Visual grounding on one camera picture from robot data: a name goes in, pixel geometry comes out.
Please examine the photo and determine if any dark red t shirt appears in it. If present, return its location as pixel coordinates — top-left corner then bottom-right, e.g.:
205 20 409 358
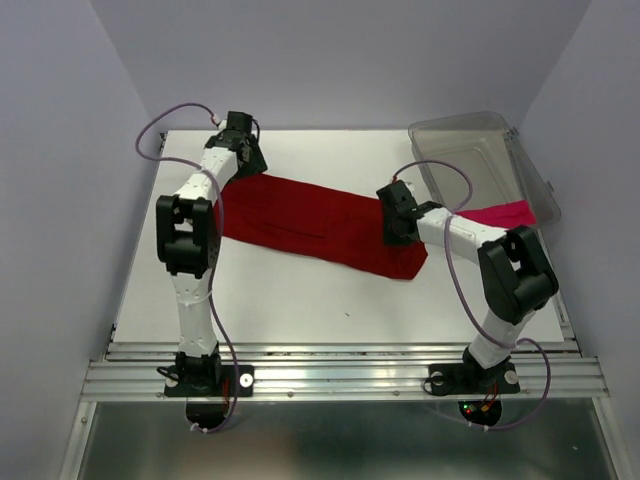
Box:
222 174 428 280

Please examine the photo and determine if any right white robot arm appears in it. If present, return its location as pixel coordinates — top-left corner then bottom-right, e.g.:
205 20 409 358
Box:
377 180 559 397

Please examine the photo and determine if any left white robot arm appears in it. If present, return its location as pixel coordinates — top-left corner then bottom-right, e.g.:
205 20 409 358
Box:
155 111 267 397

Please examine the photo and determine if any clear plastic bin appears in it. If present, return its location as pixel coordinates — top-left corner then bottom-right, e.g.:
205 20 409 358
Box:
408 111 561 227

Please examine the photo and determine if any pink rolled t shirt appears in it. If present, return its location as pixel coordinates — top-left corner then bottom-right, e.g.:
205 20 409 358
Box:
458 200 537 229

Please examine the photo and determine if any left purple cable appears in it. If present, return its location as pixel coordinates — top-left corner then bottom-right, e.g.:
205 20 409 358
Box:
134 101 240 435

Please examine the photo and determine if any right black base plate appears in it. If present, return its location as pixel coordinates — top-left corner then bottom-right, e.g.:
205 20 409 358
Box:
422 362 521 397

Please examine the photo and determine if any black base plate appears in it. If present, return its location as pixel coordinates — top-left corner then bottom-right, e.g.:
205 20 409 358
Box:
422 362 521 397
157 364 255 398

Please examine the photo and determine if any aluminium rail frame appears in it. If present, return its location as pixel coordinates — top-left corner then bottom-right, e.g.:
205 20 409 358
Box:
60 332 632 479

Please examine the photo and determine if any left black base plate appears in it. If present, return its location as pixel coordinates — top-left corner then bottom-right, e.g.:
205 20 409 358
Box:
157 364 255 398

